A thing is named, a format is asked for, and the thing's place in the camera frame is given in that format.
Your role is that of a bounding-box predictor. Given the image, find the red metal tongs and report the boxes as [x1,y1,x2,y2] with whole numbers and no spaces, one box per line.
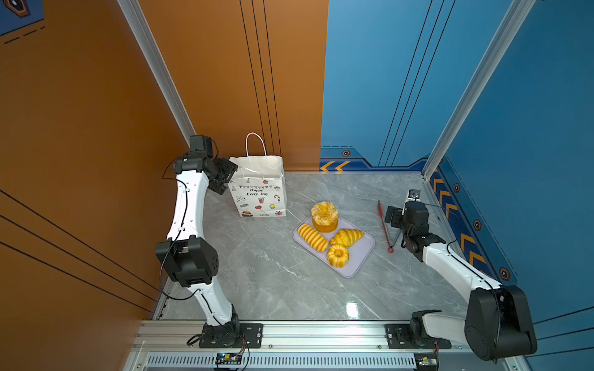
[377,201,402,254]

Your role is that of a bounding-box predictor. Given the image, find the white printed paper bag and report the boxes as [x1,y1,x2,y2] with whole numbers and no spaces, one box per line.
[229,132,287,217]

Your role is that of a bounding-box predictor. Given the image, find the crumb topped round bread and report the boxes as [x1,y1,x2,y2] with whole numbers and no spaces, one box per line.
[311,202,340,233]

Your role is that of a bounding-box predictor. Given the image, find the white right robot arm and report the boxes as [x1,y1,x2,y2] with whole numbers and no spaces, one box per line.
[382,199,538,361]

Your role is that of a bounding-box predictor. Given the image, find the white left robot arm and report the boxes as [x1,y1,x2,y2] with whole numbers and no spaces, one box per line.
[156,155,244,347]

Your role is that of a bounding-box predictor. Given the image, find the small bundt bread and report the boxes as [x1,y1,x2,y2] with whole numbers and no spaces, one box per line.
[326,244,350,268]

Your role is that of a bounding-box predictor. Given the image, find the striped long bread loaf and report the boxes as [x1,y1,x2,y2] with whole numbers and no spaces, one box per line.
[298,224,329,253]

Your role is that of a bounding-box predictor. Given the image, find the lilac serving tray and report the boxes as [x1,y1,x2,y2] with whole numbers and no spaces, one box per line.
[292,216,376,279]

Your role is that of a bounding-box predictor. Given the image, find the yellow croissant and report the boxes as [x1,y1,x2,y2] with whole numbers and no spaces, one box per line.
[330,229,364,248]

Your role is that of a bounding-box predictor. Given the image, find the right controller board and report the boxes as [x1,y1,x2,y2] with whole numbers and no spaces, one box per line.
[414,353,439,371]

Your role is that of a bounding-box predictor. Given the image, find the controller board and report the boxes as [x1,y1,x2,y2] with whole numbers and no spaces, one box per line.
[215,352,244,368]
[414,353,439,371]

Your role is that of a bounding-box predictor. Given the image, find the left controller board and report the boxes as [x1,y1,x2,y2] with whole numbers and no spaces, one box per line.
[215,352,244,368]

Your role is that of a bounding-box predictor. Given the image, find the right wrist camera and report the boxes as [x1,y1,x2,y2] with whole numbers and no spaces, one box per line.
[406,189,421,202]

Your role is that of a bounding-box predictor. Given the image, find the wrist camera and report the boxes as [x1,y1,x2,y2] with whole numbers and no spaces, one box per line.
[406,189,421,202]
[190,135,214,158]

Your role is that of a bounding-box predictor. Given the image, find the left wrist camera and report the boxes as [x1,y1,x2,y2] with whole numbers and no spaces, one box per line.
[190,135,214,158]

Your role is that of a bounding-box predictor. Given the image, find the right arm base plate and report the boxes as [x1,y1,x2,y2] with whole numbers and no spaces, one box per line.
[384,323,452,351]

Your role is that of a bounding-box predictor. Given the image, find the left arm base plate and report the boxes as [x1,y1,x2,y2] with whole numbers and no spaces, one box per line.
[197,322,265,349]

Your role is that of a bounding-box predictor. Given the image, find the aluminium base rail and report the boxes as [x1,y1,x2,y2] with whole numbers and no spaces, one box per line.
[123,320,530,370]

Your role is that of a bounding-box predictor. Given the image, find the aluminium corner post left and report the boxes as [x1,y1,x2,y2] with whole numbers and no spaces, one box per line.
[118,0,196,145]

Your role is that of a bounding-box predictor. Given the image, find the aluminium corner post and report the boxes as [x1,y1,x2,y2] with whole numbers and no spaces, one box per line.
[422,0,535,181]
[118,0,196,145]

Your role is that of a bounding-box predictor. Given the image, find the aluminium corner post right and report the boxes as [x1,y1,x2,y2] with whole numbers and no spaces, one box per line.
[422,0,535,181]

